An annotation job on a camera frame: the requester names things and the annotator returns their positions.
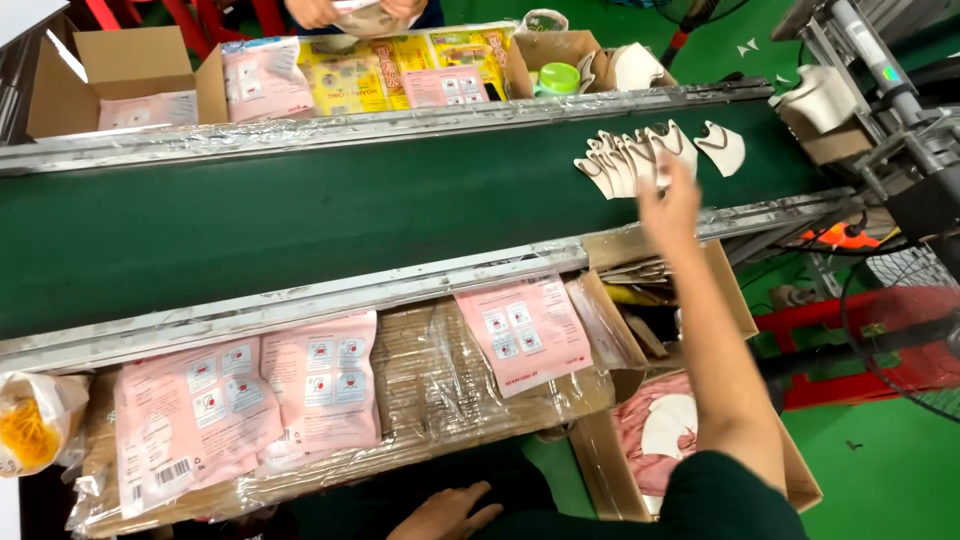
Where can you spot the person's right hand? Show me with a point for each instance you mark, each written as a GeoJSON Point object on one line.
{"type": "Point", "coordinates": [670, 212]}

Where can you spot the person's left hand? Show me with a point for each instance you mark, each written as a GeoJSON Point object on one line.
{"type": "Point", "coordinates": [439, 517]}

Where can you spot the person's right fingers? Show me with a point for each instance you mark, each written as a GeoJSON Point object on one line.
{"type": "Point", "coordinates": [670, 174]}

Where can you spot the fan of white face masks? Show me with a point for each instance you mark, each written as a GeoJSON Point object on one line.
{"type": "Point", "coordinates": [626, 161]}

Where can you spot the single white face mask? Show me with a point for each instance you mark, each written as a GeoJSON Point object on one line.
{"type": "Point", "coordinates": [721, 148]}

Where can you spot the cardboard box of scraps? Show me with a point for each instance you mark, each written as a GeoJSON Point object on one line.
{"type": "Point", "coordinates": [645, 262]}

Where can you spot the green lidded cup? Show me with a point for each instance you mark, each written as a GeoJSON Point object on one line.
{"type": "Point", "coordinates": [558, 79]}

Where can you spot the black standing fan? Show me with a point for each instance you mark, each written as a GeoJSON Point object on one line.
{"type": "Point", "coordinates": [694, 15]}

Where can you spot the stack of white masks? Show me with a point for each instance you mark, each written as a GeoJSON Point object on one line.
{"type": "Point", "coordinates": [817, 97]}

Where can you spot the cardboard box of white masks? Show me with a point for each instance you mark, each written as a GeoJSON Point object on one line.
{"type": "Point", "coordinates": [555, 49]}

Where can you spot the crumpled clear plastic bag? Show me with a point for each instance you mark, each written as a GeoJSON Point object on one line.
{"type": "Point", "coordinates": [541, 20]}

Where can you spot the grey metal mask machine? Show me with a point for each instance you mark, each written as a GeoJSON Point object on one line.
{"type": "Point", "coordinates": [896, 97]}

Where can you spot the small pink mask packet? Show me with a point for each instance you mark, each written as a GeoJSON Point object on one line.
{"type": "Point", "coordinates": [445, 87]}

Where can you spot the cardboard box of pink packets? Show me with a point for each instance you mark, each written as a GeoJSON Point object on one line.
{"type": "Point", "coordinates": [622, 465]}

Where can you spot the plastic-wrapped cardboard board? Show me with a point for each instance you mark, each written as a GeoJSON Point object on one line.
{"type": "Point", "coordinates": [435, 390]}

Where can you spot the person's dark green shirt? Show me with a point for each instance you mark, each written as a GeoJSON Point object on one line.
{"type": "Point", "coordinates": [720, 499]}

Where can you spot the yellow printed sheet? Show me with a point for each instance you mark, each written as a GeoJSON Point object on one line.
{"type": "Point", "coordinates": [352, 75]}

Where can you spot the clear bag of masks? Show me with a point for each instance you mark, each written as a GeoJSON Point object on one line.
{"type": "Point", "coordinates": [371, 21]}

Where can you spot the green conveyor belt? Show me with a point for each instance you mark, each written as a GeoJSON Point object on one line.
{"type": "Point", "coordinates": [315, 217]}

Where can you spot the large pink mask packet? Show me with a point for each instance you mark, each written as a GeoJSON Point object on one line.
{"type": "Point", "coordinates": [196, 424]}

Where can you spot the open empty cardboard box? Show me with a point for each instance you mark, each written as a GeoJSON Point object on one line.
{"type": "Point", "coordinates": [135, 64]}

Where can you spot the bag of yellow rubber bands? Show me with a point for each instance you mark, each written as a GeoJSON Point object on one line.
{"type": "Point", "coordinates": [34, 427]}

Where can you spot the red metal frame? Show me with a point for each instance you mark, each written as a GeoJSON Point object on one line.
{"type": "Point", "coordinates": [825, 319]}

